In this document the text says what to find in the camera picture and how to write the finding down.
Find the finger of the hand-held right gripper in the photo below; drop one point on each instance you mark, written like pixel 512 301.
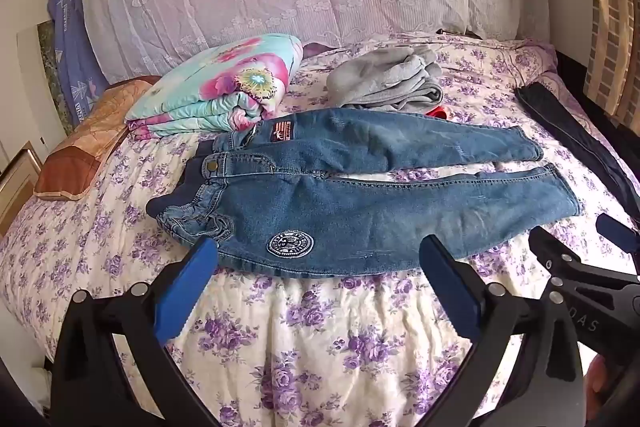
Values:
pixel 620 233
pixel 555 252

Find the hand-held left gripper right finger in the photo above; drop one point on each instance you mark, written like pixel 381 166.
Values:
pixel 450 289

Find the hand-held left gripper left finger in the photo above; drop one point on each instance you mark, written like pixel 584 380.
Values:
pixel 186 289

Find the blue denim pants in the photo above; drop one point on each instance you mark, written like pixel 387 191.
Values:
pixel 350 207

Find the person's right hand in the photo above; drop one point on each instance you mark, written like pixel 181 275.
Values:
pixel 599 384

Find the dark navy garment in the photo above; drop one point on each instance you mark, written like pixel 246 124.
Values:
pixel 575 132

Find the purple floral bed sheet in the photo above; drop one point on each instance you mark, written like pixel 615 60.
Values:
pixel 310 332

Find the folded red garment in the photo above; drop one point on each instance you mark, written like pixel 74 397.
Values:
pixel 439 113

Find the brown pillow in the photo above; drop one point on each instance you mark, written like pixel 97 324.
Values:
pixel 85 142

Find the beige patterned curtain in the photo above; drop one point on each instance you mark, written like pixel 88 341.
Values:
pixel 615 32

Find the folded teal floral quilt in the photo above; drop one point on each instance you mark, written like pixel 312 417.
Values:
pixel 215 87

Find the folded grey garment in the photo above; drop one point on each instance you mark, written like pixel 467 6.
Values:
pixel 380 77

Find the green picture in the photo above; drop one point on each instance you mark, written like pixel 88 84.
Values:
pixel 50 67

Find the purple patterned pillow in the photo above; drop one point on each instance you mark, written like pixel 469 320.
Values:
pixel 70 47

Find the purple cloth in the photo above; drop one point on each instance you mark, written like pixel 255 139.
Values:
pixel 315 49

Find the golden picture frame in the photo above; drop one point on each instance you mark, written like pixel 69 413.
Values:
pixel 20 177

